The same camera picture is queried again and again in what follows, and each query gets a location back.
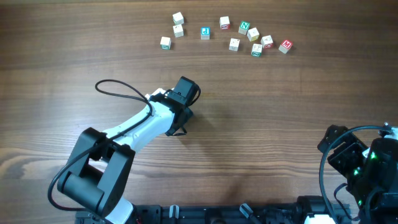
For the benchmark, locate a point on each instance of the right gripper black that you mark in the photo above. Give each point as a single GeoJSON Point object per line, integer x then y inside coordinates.
{"type": "Point", "coordinates": [337, 147]}

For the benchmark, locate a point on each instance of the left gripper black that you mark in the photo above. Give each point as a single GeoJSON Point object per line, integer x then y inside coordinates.
{"type": "Point", "coordinates": [179, 125]}

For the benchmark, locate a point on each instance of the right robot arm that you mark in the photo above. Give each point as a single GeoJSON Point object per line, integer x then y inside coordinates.
{"type": "Point", "coordinates": [366, 156]}

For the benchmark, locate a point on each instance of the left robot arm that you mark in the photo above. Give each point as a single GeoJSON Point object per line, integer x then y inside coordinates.
{"type": "Point", "coordinates": [93, 180]}

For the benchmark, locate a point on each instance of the wooden block with drawing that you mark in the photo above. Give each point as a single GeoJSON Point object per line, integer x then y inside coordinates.
{"type": "Point", "coordinates": [178, 30]}

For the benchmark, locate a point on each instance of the blue letter P block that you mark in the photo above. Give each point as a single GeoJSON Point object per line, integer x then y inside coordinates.
{"type": "Point", "coordinates": [205, 33]}

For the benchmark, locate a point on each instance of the wooden block picture top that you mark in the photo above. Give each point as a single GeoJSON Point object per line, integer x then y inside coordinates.
{"type": "Point", "coordinates": [234, 44]}

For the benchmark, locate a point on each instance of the plain wooden block top-left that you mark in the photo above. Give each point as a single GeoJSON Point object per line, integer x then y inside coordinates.
{"type": "Point", "coordinates": [178, 18]}

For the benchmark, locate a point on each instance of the wooden block green Z side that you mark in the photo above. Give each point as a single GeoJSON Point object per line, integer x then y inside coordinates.
{"type": "Point", "coordinates": [256, 50]}

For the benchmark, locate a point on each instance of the wooden block yellow side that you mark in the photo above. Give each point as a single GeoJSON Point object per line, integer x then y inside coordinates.
{"type": "Point", "coordinates": [253, 34]}

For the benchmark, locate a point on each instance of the green letter N block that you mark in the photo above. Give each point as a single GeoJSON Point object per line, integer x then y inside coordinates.
{"type": "Point", "coordinates": [244, 27]}

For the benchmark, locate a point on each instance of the wooden block red G side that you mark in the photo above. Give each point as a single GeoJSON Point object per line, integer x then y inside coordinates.
{"type": "Point", "coordinates": [267, 42]}

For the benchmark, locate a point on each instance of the red letter M block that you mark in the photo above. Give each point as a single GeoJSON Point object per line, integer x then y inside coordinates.
{"type": "Point", "coordinates": [285, 46]}

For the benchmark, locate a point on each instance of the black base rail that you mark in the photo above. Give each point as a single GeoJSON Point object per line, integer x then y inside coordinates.
{"type": "Point", "coordinates": [307, 209]}

